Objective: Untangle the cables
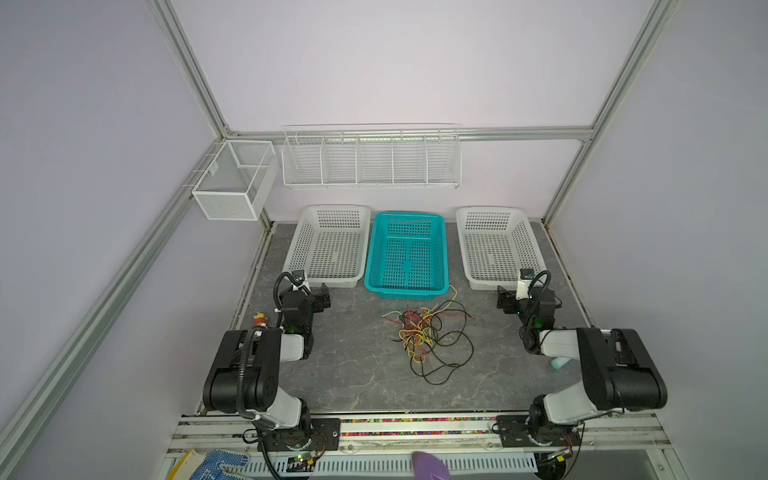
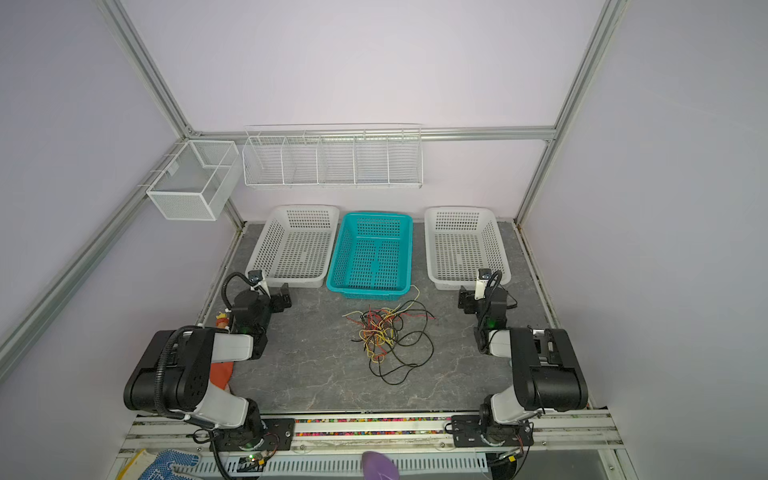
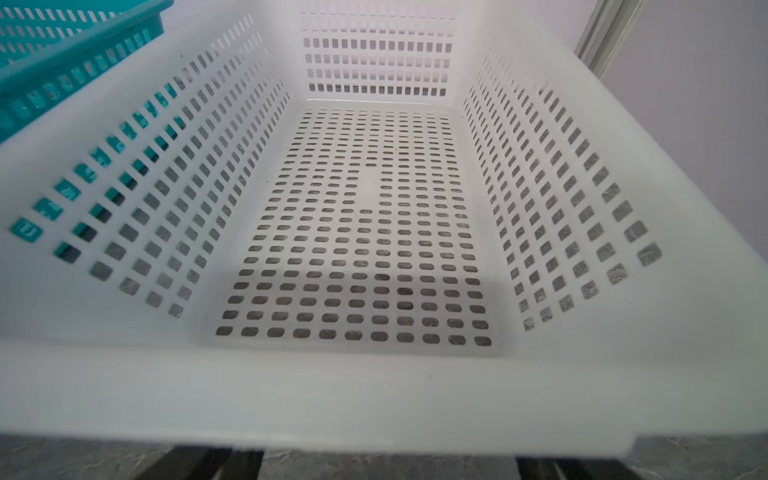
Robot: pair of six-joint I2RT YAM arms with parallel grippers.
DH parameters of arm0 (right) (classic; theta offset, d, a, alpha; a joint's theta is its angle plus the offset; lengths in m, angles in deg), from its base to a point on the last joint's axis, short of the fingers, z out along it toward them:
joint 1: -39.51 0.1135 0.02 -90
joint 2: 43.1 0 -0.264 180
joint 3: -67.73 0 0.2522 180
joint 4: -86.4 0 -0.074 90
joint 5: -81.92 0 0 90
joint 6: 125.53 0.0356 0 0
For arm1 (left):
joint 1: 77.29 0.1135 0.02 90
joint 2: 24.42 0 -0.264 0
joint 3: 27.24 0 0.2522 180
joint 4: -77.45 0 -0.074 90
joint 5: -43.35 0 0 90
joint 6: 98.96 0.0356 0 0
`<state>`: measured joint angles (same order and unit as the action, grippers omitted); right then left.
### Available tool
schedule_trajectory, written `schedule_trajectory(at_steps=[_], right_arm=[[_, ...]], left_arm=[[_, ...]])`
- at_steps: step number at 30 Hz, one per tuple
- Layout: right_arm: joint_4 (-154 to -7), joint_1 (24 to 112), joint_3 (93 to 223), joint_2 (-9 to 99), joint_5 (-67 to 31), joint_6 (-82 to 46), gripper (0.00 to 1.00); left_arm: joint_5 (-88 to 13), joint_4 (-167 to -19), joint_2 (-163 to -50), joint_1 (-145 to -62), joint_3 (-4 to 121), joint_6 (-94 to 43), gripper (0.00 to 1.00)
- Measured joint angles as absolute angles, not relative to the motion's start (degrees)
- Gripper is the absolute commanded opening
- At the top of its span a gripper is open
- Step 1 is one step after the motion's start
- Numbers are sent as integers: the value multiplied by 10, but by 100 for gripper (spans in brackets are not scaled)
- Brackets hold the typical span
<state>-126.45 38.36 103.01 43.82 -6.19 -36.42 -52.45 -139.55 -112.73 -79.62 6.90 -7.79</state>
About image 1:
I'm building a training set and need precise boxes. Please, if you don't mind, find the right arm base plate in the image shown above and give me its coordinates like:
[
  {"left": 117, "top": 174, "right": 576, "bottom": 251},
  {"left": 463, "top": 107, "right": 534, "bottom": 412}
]
[{"left": 491, "top": 414, "right": 581, "bottom": 448}]

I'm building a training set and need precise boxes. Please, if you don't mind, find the white plastic basket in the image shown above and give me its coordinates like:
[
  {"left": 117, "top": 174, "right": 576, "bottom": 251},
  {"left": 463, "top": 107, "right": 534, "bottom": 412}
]
[
  {"left": 456, "top": 206, "right": 546, "bottom": 291},
  {"left": 283, "top": 205, "right": 371, "bottom": 288}
]

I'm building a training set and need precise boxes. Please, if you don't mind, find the teal plastic basket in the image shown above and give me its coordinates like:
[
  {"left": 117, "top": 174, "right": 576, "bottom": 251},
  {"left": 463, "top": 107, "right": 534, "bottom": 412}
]
[{"left": 364, "top": 212, "right": 450, "bottom": 301}]

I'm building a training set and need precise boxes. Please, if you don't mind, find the left white plastic basket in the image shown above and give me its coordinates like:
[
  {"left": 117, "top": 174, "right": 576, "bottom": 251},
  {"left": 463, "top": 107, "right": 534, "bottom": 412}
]
[{"left": 283, "top": 205, "right": 371, "bottom": 288}]

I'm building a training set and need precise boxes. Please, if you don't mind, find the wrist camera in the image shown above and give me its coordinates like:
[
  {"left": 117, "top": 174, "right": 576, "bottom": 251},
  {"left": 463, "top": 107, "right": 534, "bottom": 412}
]
[
  {"left": 516, "top": 268, "right": 536, "bottom": 300},
  {"left": 290, "top": 270, "right": 311, "bottom": 295}
]

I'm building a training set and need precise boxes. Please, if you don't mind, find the light blue plastic scraper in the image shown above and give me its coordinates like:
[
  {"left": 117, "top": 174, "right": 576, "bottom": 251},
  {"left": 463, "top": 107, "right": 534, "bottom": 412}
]
[{"left": 550, "top": 357, "right": 571, "bottom": 370}]

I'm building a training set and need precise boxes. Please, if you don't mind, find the ice cream cone toy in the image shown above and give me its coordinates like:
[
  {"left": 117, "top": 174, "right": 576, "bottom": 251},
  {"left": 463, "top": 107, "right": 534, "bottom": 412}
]
[{"left": 253, "top": 312, "right": 269, "bottom": 327}]

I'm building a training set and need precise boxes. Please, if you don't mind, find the white wire wall shelf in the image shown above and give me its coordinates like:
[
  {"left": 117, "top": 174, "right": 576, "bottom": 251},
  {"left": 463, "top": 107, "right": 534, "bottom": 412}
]
[{"left": 282, "top": 123, "right": 463, "bottom": 189}]

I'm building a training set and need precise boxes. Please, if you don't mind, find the blue white work glove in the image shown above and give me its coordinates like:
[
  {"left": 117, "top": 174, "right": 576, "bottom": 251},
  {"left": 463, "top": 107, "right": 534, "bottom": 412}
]
[{"left": 189, "top": 450, "right": 249, "bottom": 480}]

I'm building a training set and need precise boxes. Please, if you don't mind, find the cable bundle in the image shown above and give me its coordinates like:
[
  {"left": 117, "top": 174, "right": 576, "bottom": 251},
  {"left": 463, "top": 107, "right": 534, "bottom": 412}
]
[{"left": 382, "top": 286, "right": 476, "bottom": 386}]

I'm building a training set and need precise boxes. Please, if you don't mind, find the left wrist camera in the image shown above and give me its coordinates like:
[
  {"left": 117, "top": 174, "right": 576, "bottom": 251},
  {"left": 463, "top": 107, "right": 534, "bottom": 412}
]
[{"left": 290, "top": 270, "right": 311, "bottom": 295}]

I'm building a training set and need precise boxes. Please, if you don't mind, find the white mesh wall box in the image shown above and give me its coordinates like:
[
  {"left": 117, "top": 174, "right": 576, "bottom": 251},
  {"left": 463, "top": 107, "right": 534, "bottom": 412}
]
[{"left": 192, "top": 140, "right": 279, "bottom": 221}]

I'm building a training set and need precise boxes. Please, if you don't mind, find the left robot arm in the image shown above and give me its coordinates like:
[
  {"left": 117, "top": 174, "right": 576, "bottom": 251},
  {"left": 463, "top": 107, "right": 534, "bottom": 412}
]
[{"left": 202, "top": 270, "right": 331, "bottom": 451}]

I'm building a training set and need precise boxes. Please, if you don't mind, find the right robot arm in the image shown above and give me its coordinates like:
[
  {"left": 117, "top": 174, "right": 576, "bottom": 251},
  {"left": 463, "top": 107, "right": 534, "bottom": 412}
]
[{"left": 496, "top": 269, "right": 668, "bottom": 446}]

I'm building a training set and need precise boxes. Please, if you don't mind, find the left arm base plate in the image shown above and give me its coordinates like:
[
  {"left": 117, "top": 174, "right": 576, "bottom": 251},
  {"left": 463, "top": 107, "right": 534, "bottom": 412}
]
[{"left": 258, "top": 417, "right": 341, "bottom": 452}]

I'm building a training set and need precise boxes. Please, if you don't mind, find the right white plastic basket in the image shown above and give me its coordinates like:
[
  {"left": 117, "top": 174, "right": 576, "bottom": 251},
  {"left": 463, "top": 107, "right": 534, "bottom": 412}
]
[{"left": 456, "top": 206, "right": 546, "bottom": 291}]

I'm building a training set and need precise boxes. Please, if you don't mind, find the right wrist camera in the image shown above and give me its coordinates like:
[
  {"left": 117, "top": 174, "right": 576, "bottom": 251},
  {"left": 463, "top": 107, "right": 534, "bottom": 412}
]
[{"left": 516, "top": 268, "right": 536, "bottom": 300}]

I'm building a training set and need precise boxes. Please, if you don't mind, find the purple object at front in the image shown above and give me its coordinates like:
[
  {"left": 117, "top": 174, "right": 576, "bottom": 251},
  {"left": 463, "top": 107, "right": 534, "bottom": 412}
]
[{"left": 411, "top": 451, "right": 451, "bottom": 480}]

